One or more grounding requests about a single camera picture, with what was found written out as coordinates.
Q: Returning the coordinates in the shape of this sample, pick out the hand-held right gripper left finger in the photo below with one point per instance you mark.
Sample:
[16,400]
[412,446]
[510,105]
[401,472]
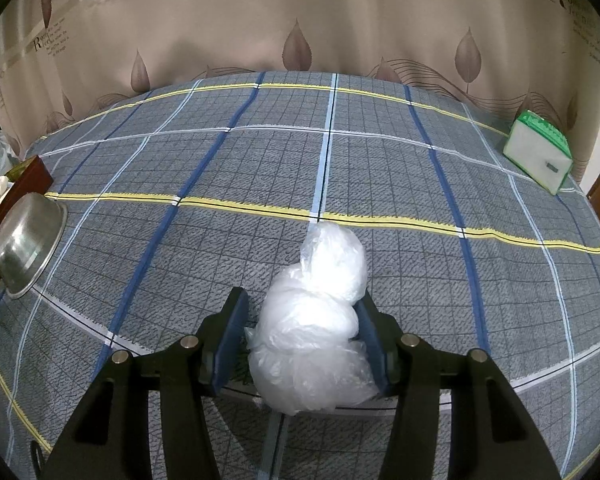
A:
[232,342]

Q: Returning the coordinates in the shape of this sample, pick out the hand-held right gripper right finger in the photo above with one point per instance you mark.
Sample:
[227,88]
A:
[377,350]

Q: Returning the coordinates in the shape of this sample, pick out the red and gold tin box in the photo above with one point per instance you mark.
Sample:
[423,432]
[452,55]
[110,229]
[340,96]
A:
[30,177]

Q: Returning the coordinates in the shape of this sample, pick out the grey plaid bedsheet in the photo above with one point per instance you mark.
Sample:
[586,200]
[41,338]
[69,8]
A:
[380,170]

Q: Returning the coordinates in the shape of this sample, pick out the stainless steel bowl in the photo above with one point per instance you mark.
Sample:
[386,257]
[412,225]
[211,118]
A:
[27,240]

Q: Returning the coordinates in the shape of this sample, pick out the green and white tissue pack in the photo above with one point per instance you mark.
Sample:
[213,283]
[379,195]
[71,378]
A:
[535,152]

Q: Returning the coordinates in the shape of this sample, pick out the beige leaf printed curtain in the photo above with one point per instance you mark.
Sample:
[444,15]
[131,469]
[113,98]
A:
[300,20]

